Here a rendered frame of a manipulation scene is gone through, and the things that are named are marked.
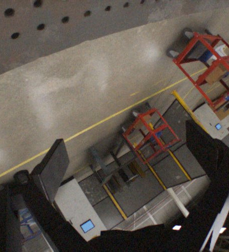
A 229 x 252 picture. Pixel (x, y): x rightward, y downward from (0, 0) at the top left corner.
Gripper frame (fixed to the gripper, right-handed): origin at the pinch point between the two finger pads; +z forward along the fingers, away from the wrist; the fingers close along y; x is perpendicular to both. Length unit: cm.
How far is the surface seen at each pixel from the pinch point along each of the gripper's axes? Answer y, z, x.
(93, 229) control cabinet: -131, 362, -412
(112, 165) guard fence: -70, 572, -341
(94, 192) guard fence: -137, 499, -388
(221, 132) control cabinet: 450, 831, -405
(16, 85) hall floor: -76, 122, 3
